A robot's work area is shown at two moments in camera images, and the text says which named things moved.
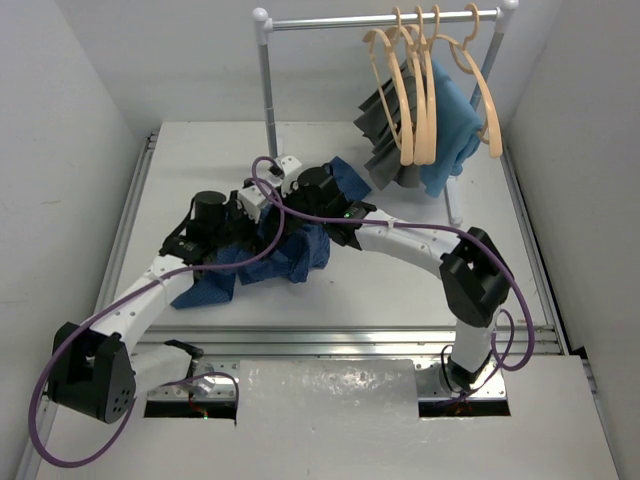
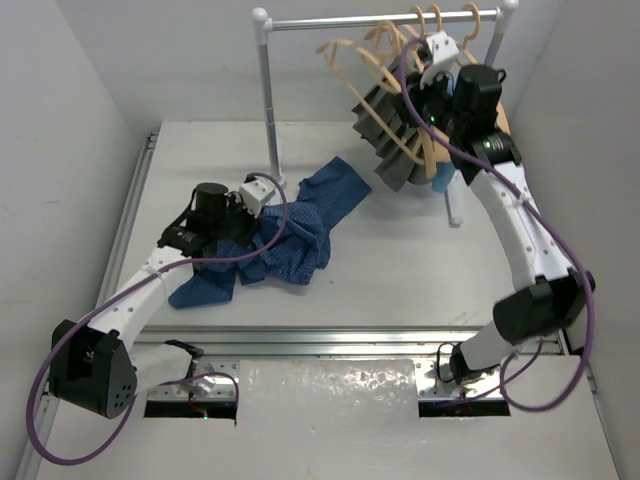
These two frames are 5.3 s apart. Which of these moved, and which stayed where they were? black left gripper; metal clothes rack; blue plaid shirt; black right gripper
Moved: black right gripper
Stayed: black left gripper; blue plaid shirt; metal clothes rack
